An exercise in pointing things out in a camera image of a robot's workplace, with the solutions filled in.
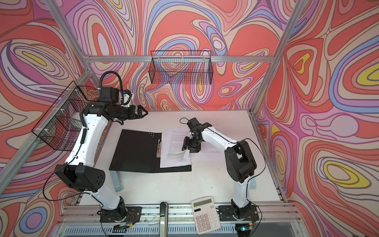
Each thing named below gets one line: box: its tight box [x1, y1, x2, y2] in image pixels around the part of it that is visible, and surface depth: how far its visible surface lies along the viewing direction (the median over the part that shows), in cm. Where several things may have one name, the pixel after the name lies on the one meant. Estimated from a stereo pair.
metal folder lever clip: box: [156, 138, 162, 158], surface depth 98 cm
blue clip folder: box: [109, 129, 192, 174], surface depth 95 cm
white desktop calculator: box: [191, 196, 221, 235], surface depth 73 cm
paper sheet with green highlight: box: [159, 143, 192, 169], surface depth 95 cm
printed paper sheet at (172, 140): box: [160, 129, 190, 155], surface depth 102 cm
